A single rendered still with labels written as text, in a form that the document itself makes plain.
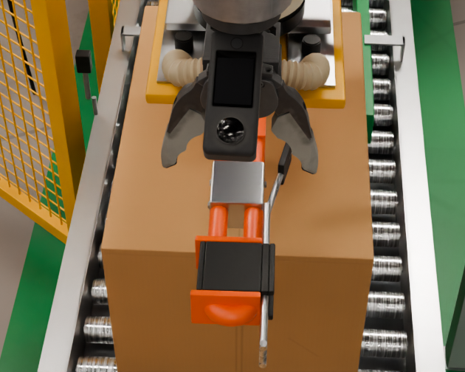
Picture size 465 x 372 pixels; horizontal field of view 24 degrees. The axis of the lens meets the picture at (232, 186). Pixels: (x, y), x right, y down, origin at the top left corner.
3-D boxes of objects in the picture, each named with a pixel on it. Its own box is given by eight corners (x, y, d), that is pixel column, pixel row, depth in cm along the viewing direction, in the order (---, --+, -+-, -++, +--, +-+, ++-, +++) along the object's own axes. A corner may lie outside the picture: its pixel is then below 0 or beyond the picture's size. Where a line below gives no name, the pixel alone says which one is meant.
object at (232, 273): (195, 264, 122) (195, 235, 118) (261, 266, 121) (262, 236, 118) (191, 323, 116) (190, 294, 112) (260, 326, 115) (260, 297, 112)
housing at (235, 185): (210, 185, 131) (209, 159, 127) (266, 187, 130) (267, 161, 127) (207, 228, 126) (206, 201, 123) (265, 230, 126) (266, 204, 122)
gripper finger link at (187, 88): (195, 136, 105) (248, 83, 100) (194, 149, 104) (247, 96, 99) (155, 114, 104) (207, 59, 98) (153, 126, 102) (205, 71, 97)
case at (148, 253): (156, 159, 228) (145, 4, 199) (345, 166, 226) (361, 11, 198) (120, 401, 186) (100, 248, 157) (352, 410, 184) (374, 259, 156)
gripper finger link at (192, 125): (170, 135, 111) (223, 81, 106) (164, 176, 107) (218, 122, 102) (145, 121, 110) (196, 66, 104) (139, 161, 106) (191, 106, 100)
